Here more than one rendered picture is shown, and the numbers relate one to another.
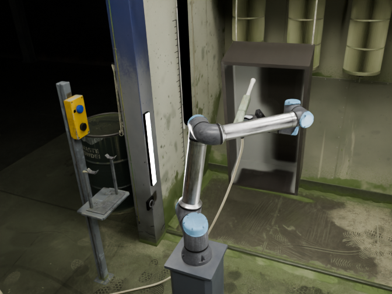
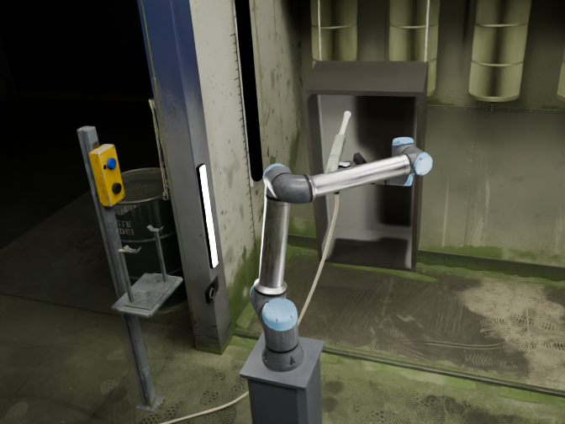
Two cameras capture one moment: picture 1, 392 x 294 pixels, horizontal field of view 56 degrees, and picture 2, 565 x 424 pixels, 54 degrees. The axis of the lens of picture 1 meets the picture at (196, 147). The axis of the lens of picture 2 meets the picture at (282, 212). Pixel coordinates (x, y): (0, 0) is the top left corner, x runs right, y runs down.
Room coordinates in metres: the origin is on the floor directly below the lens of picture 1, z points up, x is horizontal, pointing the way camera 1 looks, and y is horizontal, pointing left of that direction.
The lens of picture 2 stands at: (-0.21, 0.08, 2.35)
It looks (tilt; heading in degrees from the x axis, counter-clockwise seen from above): 27 degrees down; 357
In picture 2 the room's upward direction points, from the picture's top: 4 degrees counter-clockwise
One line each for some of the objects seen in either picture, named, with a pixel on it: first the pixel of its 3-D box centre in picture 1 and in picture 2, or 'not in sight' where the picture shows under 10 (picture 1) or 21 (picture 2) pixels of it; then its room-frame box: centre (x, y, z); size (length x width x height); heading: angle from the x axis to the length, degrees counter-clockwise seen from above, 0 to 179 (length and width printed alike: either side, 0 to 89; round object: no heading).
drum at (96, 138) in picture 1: (113, 162); (151, 240); (3.28, 0.85, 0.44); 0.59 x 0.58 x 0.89; 47
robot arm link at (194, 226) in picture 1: (195, 230); (280, 322); (1.72, 0.03, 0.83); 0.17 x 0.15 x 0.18; 13
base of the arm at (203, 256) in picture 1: (196, 248); (282, 348); (1.71, 0.02, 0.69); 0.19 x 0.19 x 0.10
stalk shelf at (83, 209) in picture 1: (104, 202); (148, 293); (2.11, 0.66, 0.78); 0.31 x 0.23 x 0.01; 156
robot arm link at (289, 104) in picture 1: (292, 110); (403, 152); (2.02, -0.58, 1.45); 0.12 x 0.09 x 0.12; 13
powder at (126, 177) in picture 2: (107, 125); (140, 186); (3.28, 0.86, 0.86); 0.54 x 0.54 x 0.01
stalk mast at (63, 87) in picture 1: (86, 194); (122, 283); (2.16, 0.79, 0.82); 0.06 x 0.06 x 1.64; 66
